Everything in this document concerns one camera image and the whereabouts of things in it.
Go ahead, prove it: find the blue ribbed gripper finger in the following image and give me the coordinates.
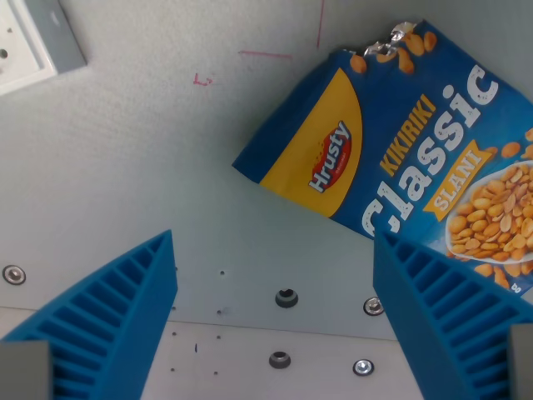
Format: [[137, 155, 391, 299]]
[[0, 228, 179, 400], [372, 228, 533, 400]]

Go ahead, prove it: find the silver washer screw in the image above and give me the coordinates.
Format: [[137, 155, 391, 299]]
[[2, 264, 27, 287], [362, 296, 385, 317], [352, 358, 375, 378]]

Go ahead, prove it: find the blue Hrusty peanut bag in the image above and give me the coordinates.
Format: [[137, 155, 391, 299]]
[[232, 18, 533, 298]]

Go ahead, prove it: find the white grey socket box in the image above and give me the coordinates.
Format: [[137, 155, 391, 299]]
[[0, 0, 88, 97]]

